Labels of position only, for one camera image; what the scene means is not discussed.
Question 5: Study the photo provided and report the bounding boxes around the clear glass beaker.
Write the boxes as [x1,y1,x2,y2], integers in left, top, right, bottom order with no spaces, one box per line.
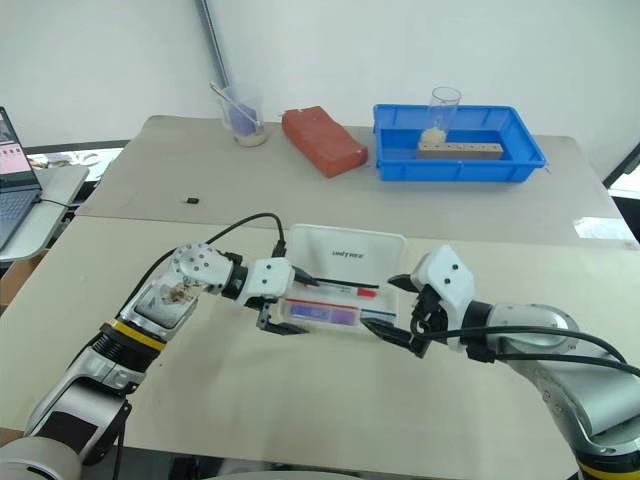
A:
[215,84,272,148]

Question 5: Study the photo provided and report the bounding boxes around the purple printed eraser pack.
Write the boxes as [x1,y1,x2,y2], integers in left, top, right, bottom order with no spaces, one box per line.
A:
[288,301,360,324]

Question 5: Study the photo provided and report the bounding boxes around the purple plastic scoop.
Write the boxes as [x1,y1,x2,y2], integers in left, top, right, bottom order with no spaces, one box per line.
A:
[225,98,260,137]

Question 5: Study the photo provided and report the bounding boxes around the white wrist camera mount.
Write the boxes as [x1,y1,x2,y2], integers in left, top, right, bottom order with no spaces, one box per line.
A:
[411,244,477,352]
[238,257,297,307]

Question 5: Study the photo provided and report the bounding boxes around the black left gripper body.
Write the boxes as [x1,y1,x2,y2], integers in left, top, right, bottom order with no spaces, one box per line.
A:
[245,295,282,330]

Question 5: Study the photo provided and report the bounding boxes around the brown cardboard box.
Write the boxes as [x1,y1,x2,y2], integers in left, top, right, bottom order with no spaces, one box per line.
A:
[0,248,50,307]

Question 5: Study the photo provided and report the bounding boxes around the blue plastic bin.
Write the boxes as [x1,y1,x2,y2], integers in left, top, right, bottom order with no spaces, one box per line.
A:
[372,103,549,183]

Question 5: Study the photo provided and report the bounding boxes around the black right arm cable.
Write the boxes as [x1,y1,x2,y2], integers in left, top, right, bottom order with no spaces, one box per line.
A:
[409,317,640,378]

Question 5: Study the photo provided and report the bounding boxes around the wooden block with holes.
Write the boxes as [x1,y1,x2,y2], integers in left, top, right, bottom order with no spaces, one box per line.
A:
[415,140,504,162]

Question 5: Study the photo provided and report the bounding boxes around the grey side table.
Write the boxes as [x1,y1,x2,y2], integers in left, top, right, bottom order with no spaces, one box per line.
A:
[0,163,92,263]

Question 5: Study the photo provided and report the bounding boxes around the metal pole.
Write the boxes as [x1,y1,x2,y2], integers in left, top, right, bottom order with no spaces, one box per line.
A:
[195,0,234,92]

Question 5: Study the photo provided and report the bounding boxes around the white plastic pencil case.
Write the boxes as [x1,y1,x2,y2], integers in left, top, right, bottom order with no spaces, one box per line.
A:
[277,222,409,338]

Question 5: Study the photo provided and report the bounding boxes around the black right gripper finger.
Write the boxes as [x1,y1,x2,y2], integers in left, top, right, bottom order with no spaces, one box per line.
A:
[360,317,432,359]
[387,272,422,297]

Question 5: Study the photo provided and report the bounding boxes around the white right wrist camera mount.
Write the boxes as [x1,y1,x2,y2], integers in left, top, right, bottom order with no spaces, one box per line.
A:
[411,244,477,352]

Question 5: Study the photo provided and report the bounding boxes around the red brick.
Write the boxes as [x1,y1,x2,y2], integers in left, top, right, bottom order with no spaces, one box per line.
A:
[280,105,370,179]

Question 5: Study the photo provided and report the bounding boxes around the glass stirring rod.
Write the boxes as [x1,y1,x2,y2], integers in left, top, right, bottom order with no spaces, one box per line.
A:
[209,81,262,127]

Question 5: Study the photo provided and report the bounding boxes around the grey laptop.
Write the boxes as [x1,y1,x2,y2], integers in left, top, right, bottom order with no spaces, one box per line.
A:
[0,105,44,252]

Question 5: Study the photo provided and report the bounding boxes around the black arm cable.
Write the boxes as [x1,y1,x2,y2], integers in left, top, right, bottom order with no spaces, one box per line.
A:
[118,213,288,319]
[409,317,640,378]

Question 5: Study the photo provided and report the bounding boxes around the black laptop cable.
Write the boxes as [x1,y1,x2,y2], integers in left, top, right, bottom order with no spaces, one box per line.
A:
[33,195,77,210]

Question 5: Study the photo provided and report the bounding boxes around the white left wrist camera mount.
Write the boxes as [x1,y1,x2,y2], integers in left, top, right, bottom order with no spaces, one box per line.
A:
[238,257,297,307]

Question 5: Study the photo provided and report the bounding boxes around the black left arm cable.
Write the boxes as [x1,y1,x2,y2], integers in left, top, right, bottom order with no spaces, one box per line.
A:
[118,213,288,319]

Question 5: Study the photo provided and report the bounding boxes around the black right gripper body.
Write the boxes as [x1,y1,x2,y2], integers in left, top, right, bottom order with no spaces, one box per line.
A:
[408,282,452,347]

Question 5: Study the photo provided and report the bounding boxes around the clear glass cylinder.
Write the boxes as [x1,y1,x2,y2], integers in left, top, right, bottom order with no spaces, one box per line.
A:
[424,85,463,150]

